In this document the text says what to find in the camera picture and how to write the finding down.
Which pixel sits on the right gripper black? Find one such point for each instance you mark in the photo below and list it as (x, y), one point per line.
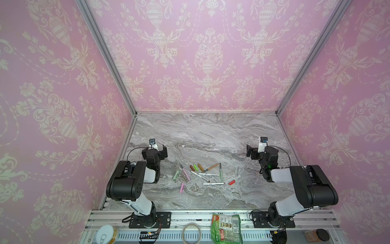
(250, 152)

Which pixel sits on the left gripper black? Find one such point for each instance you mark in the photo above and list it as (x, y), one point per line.
(164, 152)

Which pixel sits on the light green pen cap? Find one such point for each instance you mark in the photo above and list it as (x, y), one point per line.
(176, 175)

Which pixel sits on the light green pen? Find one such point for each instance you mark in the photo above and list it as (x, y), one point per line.
(221, 173)

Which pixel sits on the tan brown pen cap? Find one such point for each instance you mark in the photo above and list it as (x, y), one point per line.
(201, 168)

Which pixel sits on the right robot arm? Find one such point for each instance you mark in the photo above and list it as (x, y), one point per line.
(312, 189)

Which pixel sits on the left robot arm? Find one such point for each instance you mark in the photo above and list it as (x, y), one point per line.
(126, 186)

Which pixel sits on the pink pen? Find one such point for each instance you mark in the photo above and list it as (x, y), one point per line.
(185, 173)

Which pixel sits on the green snack bag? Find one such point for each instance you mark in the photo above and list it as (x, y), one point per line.
(226, 229)

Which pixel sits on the brown jar black lid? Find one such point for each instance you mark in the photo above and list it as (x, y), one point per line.
(317, 236)

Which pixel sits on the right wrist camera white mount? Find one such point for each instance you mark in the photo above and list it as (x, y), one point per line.
(263, 143)

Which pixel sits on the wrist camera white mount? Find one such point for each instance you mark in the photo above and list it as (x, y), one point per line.
(153, 144)
(263, 143)

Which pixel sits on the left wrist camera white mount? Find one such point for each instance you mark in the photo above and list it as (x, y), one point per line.
(153, 144)

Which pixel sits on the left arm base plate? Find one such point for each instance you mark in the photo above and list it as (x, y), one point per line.
(160, 219)

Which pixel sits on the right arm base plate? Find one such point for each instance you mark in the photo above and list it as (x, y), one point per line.
(261, 219)

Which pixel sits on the aluminium front rail frame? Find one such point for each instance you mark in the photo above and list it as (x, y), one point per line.
(193, 227)

